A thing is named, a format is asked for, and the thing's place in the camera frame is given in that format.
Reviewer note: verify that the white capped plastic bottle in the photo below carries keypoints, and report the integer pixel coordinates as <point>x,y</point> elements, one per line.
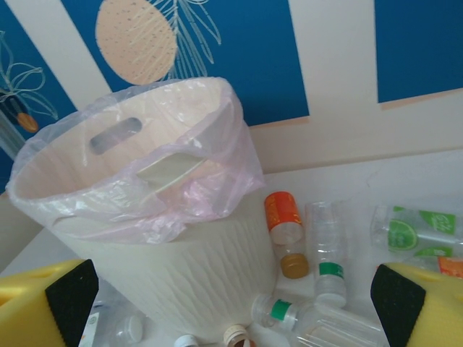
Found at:
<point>186,341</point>

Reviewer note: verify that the red orange drink bottle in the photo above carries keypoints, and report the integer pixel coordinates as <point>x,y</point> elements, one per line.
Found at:
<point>235,334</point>

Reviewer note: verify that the pink translucent bin liner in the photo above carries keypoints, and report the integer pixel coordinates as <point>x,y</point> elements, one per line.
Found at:
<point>217,173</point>

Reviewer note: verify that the clear bottle white label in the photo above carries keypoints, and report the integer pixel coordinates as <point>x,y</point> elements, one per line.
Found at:
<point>90,327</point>

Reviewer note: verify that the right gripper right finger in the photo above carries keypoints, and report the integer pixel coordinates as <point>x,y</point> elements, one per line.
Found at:
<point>430,311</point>

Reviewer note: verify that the cream ribbed plastic bin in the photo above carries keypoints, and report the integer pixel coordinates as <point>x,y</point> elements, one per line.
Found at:
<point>202,274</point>

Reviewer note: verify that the orange label bottle gold cap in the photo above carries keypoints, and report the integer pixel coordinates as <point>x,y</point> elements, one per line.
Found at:
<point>282,213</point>

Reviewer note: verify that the green lime label bottle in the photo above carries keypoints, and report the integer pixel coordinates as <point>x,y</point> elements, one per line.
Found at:
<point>401,235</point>

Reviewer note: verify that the clear bottle green band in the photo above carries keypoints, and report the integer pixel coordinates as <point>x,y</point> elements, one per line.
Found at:
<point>325,231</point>
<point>325,325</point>

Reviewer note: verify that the orange label plastic bottle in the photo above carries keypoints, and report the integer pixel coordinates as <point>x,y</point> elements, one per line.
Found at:
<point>450,265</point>

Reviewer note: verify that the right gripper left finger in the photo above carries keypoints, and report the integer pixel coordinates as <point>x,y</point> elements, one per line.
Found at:
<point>32,307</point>

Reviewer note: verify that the clear bottle white cap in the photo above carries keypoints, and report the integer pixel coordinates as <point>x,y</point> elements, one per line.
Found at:
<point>132,329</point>

